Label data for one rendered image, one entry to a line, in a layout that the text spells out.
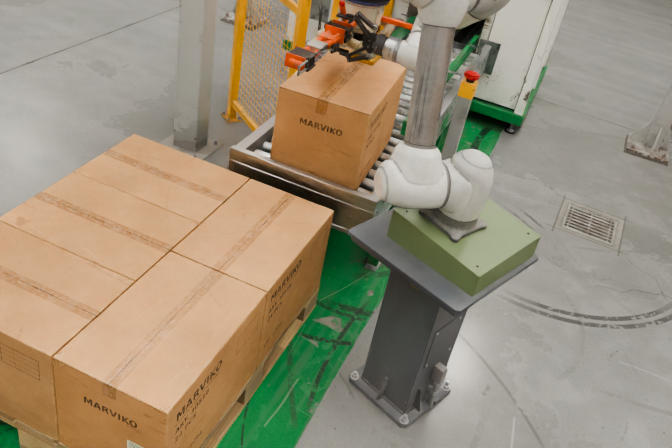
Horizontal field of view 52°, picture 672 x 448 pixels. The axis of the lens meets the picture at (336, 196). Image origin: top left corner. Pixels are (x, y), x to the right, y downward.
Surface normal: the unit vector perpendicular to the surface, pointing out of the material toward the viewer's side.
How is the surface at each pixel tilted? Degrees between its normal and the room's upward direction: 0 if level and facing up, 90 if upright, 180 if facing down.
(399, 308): 90
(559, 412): 0
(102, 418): 90
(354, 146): 90
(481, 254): 5
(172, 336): 0
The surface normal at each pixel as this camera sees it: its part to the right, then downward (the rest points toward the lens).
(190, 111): -0.39, 0.46
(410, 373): -0.70, 0.29
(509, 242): 0.21, -0.77
